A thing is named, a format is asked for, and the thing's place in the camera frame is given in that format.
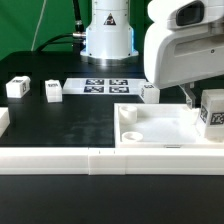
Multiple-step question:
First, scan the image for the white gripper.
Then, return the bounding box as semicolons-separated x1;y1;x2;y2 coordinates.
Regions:
144;0;224;109

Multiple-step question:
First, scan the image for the white square tabletop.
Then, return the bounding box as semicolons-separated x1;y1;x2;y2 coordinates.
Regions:
114;103;224;149

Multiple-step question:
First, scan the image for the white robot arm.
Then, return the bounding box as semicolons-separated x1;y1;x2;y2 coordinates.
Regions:
81;0;224;101

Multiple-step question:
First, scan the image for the white left fence piece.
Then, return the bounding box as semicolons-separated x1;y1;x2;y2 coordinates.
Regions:
0;107;10;137

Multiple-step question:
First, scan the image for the white front fence bar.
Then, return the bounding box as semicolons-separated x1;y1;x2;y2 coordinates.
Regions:
0;148;224;175

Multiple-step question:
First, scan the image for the white marker base plate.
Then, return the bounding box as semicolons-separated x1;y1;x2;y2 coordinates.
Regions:
63;78;144;95

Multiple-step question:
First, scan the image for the black cable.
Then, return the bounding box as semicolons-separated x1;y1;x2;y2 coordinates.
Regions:
35;0;87;53

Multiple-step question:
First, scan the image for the white thin cable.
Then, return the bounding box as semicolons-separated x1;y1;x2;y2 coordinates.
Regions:
31;0;48;52

